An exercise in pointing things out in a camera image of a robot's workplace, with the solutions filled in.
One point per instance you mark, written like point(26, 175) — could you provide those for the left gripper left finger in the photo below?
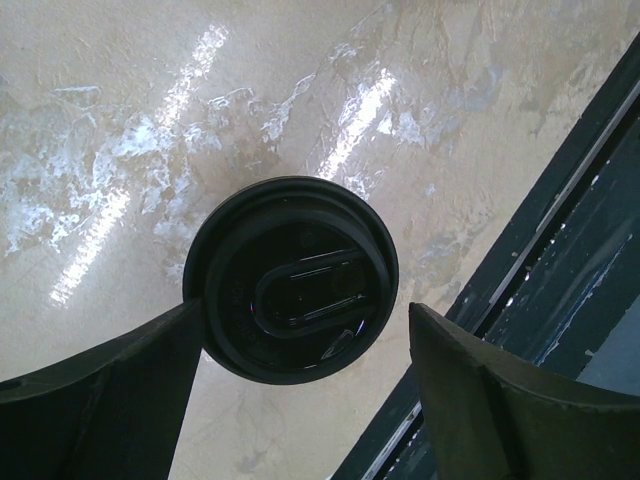
point(114, 411)

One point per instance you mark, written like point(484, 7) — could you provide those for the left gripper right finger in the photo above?
point(492, 415)

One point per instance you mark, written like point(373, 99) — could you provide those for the black coffee cup lid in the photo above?
point(297, 278)

